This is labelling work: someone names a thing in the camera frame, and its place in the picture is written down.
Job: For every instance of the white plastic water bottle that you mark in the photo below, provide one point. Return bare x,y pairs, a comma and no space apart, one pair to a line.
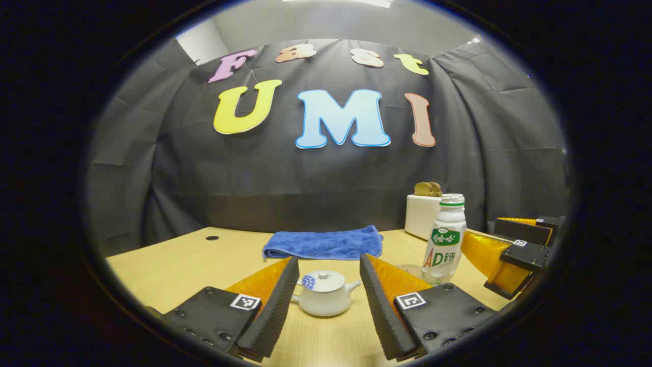
445,239

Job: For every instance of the white teacup lid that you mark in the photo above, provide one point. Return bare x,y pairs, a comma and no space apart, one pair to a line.
326,281

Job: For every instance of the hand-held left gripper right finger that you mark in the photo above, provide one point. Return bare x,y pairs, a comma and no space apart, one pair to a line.
379,311

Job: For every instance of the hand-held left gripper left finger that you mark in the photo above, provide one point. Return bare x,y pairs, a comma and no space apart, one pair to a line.
277,306

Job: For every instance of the brown toast slice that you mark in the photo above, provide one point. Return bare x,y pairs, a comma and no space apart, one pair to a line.
437,189
423,189

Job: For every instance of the blue towel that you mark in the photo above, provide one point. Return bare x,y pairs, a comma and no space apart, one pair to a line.
326,243

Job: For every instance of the white ceramic teacup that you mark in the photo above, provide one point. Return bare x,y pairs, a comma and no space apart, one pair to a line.
323,303

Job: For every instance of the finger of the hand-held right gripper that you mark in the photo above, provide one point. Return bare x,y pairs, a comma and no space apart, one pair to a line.
524,232
527,255

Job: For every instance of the black backdrop cloth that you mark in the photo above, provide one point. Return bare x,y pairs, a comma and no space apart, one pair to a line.
254,173

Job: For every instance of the white toaster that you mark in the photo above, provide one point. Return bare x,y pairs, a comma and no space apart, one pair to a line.
420,216

